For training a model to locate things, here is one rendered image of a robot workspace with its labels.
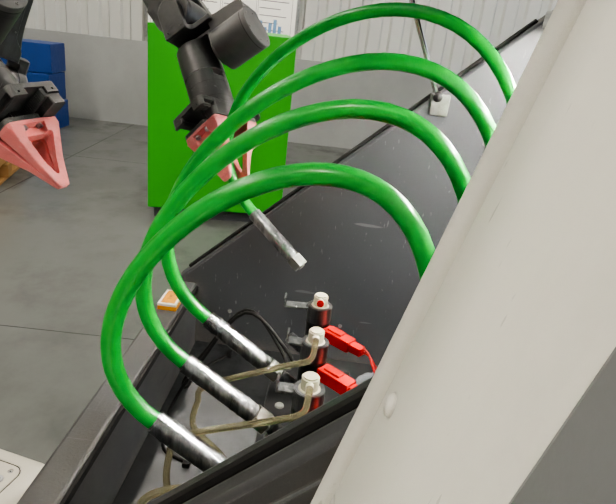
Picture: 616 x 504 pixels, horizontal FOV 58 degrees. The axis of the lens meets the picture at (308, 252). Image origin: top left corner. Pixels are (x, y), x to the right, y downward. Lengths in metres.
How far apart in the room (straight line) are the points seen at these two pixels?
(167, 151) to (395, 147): 3.18
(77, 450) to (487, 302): 0.56
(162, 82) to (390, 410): 3.76
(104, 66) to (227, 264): 6.65
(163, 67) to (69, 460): 3.41
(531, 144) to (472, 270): 0.04
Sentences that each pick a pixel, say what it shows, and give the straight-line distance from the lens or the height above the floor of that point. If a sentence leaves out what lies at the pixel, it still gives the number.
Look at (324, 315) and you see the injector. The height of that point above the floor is 1.09.
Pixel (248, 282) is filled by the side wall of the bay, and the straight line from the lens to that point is 0.99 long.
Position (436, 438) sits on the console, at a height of 1.29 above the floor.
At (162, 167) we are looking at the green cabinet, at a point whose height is 0.37.
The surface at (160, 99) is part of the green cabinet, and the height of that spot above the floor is 0.83.
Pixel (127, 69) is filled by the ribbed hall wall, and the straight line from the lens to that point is 7.46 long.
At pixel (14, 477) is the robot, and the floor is 0.28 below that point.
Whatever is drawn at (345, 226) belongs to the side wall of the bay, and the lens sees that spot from 0.93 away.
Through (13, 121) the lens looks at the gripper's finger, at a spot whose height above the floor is 1.27.
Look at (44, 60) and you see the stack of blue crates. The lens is 6.87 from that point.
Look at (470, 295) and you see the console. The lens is 0.18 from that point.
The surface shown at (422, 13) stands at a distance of 0.62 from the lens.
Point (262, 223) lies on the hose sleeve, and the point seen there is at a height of 1.15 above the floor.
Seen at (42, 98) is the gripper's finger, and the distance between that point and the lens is 0.68.
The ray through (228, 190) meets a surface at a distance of 0.34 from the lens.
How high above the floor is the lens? 1.39
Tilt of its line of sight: 22 degrees down
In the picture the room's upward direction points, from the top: 7 degrees clockwise
